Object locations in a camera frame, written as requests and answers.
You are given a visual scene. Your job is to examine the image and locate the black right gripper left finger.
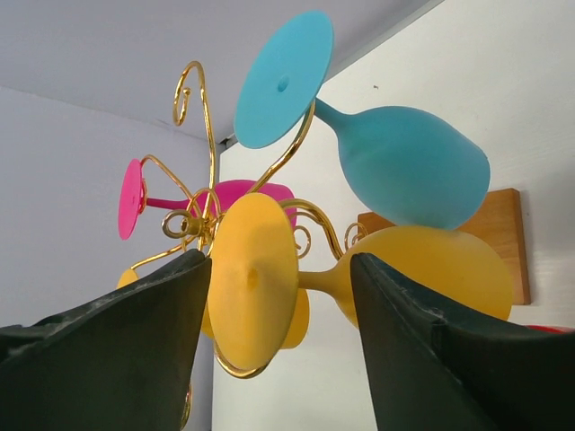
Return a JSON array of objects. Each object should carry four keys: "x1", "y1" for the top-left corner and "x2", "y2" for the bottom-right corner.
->
[{"x1": 1, "y1": 250, "x2": 211, "y2": 430}]

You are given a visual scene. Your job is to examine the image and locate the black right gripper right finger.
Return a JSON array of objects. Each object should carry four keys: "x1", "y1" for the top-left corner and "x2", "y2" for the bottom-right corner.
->
[{"x1": 350, "y1": 253, "x2": 574, "y2": 430}]

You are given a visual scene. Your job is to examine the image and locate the yellow wine glass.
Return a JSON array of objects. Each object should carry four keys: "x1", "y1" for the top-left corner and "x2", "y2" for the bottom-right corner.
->
[
  {"x1": 115, "y1": 267, "x2": 312, "y2": 349},
  {"x1": 208, "y1": 193, "x2": 513, "y2": 370}
]

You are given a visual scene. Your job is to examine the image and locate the magenta wine glass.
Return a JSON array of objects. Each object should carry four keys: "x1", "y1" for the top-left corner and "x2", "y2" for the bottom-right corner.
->
[{"x1": 118, "y1": 158, "x2": 297, "y2": 242}]

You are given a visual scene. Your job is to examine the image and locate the teal wine glass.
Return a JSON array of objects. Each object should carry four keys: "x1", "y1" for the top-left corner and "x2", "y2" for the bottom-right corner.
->
[{"x1": 234, "y1": 11, "x2": 491, "y2": 230}]

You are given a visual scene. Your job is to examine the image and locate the red wine glass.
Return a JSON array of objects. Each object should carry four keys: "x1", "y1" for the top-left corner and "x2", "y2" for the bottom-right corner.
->
[{"x1": 526, "y1": 325, "x2": 575, "y2": 334}]

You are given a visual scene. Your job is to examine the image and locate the wooden rack base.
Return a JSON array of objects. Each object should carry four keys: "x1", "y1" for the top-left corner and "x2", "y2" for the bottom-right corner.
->
[{"x1": 350, "y1": 189, "x2": 531, "y2": 320}]

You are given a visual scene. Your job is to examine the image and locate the gold wire wine glass rack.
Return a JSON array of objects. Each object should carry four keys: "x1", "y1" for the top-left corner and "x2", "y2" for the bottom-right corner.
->
[{"x1": 129, "y1": 60, "x2": 369, "y2": 431}]

